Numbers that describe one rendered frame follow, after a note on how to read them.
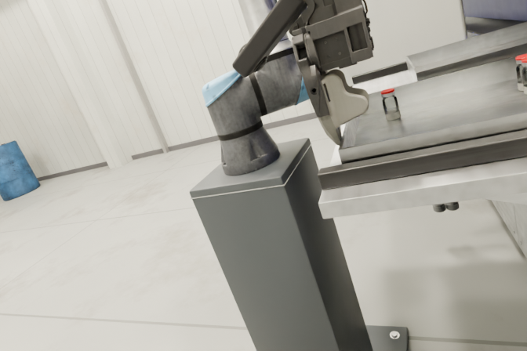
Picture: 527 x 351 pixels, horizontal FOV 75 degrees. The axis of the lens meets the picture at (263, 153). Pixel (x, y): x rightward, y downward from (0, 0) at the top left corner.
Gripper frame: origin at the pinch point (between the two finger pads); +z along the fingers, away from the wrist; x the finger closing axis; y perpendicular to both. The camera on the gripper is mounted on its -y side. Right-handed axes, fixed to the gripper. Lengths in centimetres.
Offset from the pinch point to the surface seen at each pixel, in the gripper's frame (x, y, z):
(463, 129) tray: -6.0, 13.8, 0.4
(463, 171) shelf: -9.1, 12.8, 3.5
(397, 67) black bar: 54, 10, 2
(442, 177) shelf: -9.6, 11.0, 3.5
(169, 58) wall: 410, -275, -42
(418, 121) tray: 8.5, 10.7, 3.3
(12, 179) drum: 355, -633, 59
